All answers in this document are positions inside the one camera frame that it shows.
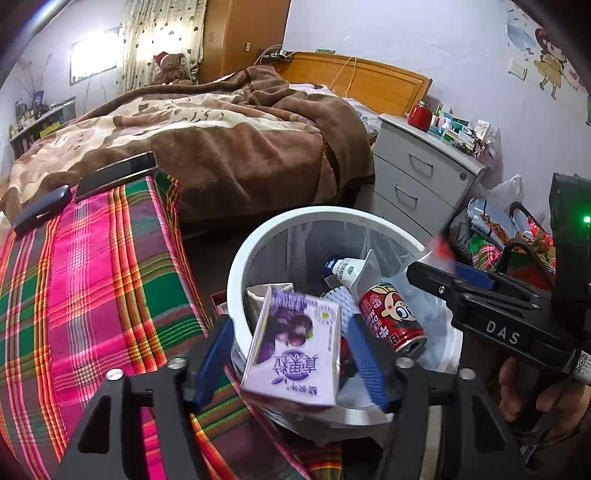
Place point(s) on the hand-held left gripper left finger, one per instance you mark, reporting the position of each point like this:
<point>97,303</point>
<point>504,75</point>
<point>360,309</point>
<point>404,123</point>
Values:
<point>212,360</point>

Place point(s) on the purple milk carton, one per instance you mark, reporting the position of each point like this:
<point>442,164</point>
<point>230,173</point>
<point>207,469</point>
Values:
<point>295,350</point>

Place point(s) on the grey drawer cabinet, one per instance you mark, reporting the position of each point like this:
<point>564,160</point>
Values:
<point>425,175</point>

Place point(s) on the cartoon girl wall sticker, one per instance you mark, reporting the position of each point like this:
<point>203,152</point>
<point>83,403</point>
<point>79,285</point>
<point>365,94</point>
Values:
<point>549,60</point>

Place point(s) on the white foam net sleeve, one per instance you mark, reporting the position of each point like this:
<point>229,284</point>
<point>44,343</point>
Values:
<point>339,302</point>

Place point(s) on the red cartoon drink can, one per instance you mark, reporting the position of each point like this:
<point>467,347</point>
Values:
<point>390,314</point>

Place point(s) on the row of small boxes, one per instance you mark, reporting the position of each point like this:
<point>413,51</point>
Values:
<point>461,131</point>

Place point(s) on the person's right hand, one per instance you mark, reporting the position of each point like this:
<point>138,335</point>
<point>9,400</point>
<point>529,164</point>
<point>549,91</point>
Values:
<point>517,392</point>

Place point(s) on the red jar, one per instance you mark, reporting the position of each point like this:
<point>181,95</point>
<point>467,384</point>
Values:
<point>419,115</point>

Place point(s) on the red box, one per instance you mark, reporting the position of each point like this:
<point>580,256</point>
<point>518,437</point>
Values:
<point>219,304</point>

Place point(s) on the white blue-label yogurt bottle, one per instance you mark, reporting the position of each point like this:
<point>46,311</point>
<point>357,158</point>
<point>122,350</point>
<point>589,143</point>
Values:
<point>346,270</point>

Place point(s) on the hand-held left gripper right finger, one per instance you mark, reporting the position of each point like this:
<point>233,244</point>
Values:
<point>367,364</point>

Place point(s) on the cluttered grey shelf desk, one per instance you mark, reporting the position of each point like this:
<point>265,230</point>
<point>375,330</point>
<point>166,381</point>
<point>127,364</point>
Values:
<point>41,127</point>

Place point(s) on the brown beige fleece blanket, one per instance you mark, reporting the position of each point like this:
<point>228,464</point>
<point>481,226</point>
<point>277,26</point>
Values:
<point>231,152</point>

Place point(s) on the patterned window curtain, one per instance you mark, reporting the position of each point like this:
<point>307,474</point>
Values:
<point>161,37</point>

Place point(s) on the dried branches in vase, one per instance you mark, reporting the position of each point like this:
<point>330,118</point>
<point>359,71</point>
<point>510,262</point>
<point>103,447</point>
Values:
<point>37,81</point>

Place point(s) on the power strip with chargers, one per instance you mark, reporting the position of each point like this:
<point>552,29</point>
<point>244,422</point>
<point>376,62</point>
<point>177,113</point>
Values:
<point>277,53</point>

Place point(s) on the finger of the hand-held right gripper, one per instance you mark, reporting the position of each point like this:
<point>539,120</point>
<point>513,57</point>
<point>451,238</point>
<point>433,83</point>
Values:
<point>473,274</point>
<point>434,284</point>

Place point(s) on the brown teddy bear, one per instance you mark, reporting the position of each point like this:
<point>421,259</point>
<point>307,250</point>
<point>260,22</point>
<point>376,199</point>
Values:
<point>171,69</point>

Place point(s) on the small window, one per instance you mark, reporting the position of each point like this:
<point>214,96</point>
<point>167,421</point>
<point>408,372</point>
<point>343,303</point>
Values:
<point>92,60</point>

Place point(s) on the black smartphone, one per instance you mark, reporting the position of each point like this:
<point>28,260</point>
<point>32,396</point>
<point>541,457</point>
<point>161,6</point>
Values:
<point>117,175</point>

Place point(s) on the white round bin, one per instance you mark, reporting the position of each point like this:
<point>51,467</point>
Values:
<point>240,277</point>

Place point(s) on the pink green plaid tablecloth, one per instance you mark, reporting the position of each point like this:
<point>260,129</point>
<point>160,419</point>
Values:
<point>92,286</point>

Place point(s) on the pile of plastic bags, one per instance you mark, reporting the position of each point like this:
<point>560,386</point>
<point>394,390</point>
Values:
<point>489,230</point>

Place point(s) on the wooden wardrobe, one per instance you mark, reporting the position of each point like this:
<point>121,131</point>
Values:
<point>244,32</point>

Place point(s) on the wooden bed headboard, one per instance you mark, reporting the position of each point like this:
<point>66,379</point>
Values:
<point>383,85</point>

